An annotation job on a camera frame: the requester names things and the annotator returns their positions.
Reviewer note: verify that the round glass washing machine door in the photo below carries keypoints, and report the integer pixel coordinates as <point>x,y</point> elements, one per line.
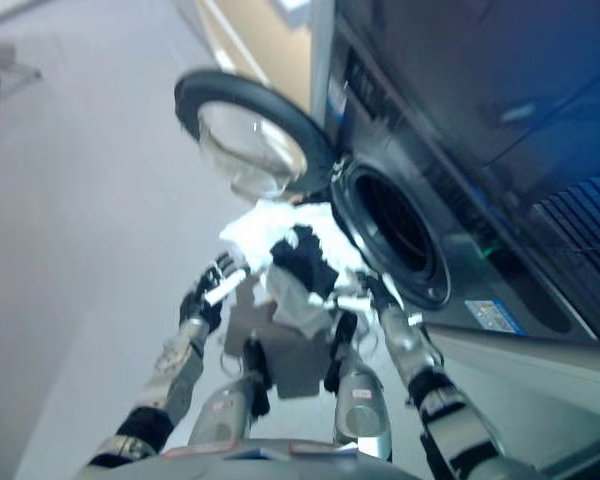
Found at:
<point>250,135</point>

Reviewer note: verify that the blue sticker label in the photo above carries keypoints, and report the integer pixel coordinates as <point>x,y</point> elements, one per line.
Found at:
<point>495,316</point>

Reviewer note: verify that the silver left robot leg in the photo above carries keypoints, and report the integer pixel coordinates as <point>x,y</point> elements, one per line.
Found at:
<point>230,405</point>

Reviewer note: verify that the wooden cabinet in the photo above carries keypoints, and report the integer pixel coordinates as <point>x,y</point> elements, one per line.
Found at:
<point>260,40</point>

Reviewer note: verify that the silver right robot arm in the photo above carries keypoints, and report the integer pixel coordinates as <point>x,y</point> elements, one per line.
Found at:
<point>430,380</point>

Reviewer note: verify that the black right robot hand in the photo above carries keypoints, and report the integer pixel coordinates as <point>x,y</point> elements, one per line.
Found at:
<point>356,302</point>

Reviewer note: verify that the black garment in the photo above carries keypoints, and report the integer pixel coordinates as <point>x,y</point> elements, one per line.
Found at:
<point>305,260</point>

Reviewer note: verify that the silver robot leg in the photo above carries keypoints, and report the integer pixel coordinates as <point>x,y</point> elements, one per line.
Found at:
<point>360,400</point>
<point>230,405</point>

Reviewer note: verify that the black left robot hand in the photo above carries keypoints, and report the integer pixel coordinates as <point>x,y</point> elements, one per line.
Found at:
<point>211,289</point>

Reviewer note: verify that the dark grey washing machine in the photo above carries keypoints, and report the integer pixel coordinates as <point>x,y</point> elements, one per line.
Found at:
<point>480,150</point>

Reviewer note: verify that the white garment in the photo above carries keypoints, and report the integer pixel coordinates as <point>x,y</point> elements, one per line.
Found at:
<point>260,230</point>

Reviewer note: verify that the grey robot torso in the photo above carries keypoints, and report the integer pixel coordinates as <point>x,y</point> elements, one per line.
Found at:
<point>240,462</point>

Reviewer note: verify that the silver right robot leg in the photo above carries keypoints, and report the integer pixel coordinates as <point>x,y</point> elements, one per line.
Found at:
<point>360,400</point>

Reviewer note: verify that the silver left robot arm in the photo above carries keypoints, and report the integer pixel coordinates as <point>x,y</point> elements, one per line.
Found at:
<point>172,370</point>

